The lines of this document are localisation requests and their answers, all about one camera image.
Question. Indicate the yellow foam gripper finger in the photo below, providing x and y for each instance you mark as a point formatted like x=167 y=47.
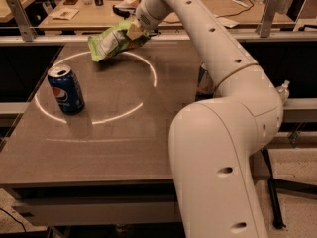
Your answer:
x=135 y=30

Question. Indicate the green rice chip bag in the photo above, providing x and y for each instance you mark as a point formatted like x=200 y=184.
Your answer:
x=114 y=41

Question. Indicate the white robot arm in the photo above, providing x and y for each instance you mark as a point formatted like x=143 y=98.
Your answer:
x=210 y=141

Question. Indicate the black sunglasses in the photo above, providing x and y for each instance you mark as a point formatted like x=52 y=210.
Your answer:
x=121 y=13

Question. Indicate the wooden background desk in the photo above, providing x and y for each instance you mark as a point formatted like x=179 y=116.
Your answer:
x=91 y=17

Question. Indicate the white note card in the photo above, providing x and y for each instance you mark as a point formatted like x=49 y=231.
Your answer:
x=64 y=14

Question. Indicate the blue Pepsi can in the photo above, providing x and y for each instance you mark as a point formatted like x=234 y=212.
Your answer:
x=66 y=89

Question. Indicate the silver Red Bull can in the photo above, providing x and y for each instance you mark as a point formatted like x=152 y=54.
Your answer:
x=204 y=89

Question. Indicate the white paper sheet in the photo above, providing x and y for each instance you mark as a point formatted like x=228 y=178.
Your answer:
x=228 y=23

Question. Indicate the clear sanitizer bottle right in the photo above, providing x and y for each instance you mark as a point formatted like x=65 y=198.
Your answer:
x=283 y=91

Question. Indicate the black table leg bar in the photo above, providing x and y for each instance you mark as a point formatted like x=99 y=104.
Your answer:
x=277 y=216

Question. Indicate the left metal bracket post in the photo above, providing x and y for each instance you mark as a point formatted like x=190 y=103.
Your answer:
x=26 y=30

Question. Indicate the metal bracket post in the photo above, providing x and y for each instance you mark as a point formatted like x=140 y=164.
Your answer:
x=264 y=27
x=26 y=30

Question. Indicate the right metal bracket post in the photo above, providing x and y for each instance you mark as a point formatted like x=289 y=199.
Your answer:
x=264 y=27

